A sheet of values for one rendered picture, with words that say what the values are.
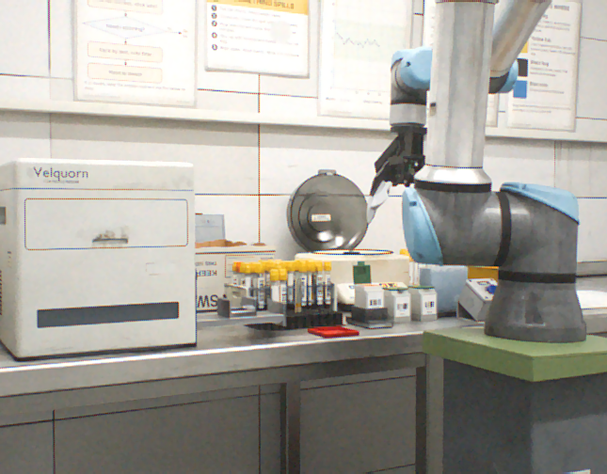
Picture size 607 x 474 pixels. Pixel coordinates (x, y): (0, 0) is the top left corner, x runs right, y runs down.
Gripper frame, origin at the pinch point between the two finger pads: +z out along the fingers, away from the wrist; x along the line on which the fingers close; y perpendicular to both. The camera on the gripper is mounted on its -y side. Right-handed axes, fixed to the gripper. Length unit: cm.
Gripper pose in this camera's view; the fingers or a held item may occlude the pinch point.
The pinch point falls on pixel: (399, 225)
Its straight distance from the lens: 164.3
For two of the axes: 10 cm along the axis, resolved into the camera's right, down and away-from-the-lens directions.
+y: 3.6, 0.3, -9.3
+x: 9.3, 0.2, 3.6
